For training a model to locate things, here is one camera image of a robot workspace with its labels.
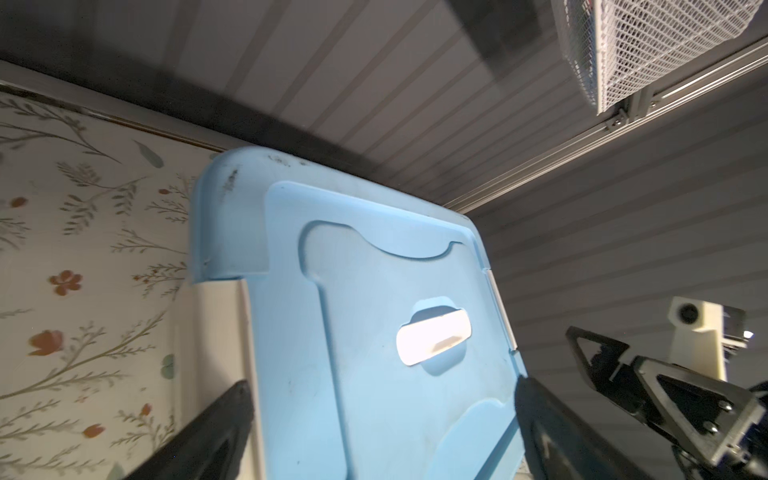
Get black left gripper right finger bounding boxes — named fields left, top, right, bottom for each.
left=515, top=377, right=649, bottom=480

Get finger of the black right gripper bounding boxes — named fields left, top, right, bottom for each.
left=632, top=357, right=767, bottom=468
left=565, top=326, right=648, bottom=420

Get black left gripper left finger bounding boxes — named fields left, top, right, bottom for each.
left=127, top=380, right=254, bottom=480

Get white plastic storage bin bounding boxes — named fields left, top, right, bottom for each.
left=169, top=279, right=267, bottom=479

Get blue plastic bin lid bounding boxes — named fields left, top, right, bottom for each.
left=185, top=147, right=525, bottom=479

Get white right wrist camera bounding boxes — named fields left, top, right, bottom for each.
left=667, top=296, right=752, bottom=382

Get white wire wall basket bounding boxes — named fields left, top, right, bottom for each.
left=551, top=0, right=762, bottom=115

